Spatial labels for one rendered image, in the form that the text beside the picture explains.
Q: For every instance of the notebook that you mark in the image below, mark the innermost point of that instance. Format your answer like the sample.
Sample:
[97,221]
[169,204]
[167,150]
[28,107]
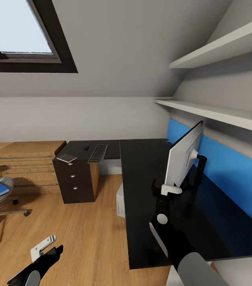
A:
[67,158]

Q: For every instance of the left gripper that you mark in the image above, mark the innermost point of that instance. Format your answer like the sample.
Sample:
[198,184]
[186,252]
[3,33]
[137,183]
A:
[50,258]

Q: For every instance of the desktop computer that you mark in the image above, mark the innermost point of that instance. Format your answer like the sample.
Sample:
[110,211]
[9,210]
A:
[120,202]

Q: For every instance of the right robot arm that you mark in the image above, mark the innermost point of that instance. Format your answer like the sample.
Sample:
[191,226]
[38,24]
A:
[190,266]

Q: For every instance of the keyboard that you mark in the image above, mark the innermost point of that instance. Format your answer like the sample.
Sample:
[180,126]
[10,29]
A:
[98,154]

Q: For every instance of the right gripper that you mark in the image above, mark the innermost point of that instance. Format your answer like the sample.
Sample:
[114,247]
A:
[160,197]

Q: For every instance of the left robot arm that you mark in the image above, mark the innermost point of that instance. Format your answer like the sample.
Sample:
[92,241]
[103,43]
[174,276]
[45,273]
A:
[32,274]

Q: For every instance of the monitor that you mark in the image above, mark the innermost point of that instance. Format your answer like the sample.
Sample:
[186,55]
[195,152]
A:
[181,155]

